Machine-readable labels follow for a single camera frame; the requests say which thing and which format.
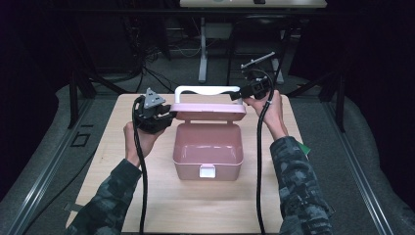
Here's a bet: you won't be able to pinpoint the black metal stand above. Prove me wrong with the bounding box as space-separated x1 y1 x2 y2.
286 68 347 133
66 63 133 130

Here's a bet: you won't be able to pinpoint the white-legged desk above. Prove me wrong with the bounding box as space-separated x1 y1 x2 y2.
179 0 328 85

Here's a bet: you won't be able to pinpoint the person's left hand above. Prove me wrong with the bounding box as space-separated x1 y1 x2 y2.
122 120 166 167

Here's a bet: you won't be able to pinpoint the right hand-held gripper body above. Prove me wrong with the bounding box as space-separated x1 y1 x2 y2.
240 52 276 101

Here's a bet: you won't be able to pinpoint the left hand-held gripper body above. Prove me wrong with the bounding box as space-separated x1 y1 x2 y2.
131 87 166 134

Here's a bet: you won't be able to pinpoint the black floor cables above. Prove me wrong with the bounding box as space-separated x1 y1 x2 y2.
135 63 177 95

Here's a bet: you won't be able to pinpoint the grey metal floor rail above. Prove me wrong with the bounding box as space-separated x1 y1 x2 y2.
6 97 96 235
322 101 396 235

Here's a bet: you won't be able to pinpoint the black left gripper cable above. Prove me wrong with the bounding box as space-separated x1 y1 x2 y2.
131 95 149 235

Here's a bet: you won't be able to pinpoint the grey tape strip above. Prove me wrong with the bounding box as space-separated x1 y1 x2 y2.
63 202 84 212

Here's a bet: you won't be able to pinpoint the person's right hand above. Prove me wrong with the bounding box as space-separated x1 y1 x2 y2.
243 89 290 142

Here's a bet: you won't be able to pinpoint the pink storage box white handle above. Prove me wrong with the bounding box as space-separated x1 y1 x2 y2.
169 85 248 182

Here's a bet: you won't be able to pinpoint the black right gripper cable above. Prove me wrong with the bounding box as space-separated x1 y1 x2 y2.
248 68 276 235

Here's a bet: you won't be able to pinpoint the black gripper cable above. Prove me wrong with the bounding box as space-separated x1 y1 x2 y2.
248 68 276 235
131 95 149 235

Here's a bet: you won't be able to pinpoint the green and white carton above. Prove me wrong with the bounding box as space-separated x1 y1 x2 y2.
298 141 312 157

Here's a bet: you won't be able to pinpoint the black chair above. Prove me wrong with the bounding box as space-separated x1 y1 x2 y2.
225 13 296 91

